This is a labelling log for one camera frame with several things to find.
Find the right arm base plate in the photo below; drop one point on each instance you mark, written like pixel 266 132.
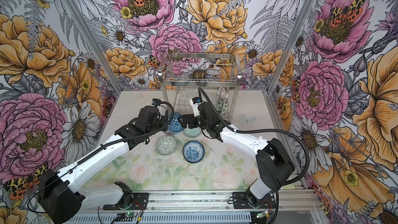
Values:
pixel 245 200

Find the right aluminium frame post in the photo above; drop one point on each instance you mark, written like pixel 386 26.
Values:
pixel 299 23

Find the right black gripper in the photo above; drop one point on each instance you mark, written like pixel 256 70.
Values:
pixel 191 117

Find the blue floral pattern bowl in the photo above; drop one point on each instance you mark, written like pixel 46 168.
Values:
pixel 193 151

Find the left aluminium frame post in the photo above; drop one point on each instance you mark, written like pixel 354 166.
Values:
pixel 79 19

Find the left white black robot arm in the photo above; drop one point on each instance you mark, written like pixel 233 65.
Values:
pixel 75 175

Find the white bowl maroon pattern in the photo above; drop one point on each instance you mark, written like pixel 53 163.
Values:
pixel 222 93

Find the steel two-tier dish rack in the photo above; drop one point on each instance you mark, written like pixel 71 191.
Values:
pixel 186 72

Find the aluminium front rail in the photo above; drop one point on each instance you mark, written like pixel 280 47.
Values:
pixel 186 200

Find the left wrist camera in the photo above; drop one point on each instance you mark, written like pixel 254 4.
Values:
pixel 156 102

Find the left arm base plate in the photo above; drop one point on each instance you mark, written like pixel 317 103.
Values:
pixel 132 201

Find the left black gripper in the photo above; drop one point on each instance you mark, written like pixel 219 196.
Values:
pixel 164 119

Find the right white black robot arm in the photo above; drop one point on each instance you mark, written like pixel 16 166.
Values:
pixel 274 164

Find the white vented cable duct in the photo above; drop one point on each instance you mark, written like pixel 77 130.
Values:
pixel 165 218

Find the aluminium frame post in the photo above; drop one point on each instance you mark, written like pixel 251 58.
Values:
pixel 299 23
pixel 79 19

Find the blue geometric pattern bowl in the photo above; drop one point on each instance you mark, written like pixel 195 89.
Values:
pixel 174 127

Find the green leaf pattern bowl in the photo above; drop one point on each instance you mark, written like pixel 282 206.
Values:
pixel 222 106

